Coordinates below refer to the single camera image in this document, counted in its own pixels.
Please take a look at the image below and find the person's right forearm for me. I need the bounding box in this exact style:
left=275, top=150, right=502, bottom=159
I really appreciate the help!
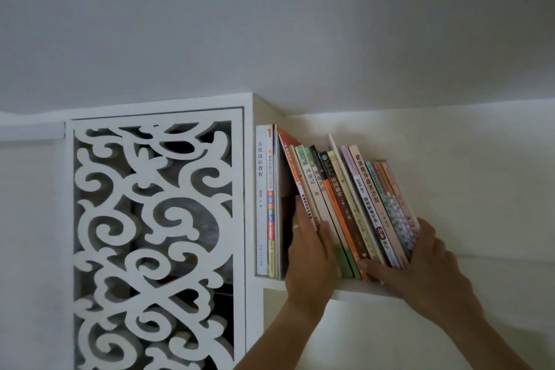
left=434, top=294, right=534, bottom=370

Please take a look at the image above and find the white cabinet frame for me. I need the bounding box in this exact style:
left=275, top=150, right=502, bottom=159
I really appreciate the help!
left=0, top=93, right=288, bottom=370

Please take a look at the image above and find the row of colourful books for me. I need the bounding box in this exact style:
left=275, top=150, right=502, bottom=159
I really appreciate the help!
left=255, top=124, right=421, bottom=283

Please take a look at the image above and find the white carved lattice panel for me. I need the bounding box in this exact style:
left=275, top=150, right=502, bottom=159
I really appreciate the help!
left=71, top=120, right=236, bottom=370

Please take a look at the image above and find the person's right hand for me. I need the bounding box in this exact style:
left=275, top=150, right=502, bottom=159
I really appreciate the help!
left=356, top=218, right=483, bottom=323

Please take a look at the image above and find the person's left forearm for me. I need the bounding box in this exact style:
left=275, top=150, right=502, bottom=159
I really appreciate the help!
left=234, top=301, right=335, bottom=370

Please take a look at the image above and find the person's left hand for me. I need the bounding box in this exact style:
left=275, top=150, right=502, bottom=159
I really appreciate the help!
left=284, top=195, right=340, bottom=318

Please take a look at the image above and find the white wall shelf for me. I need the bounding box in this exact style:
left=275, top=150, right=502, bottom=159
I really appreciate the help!
left=256, top=253, right=555, bottom=312

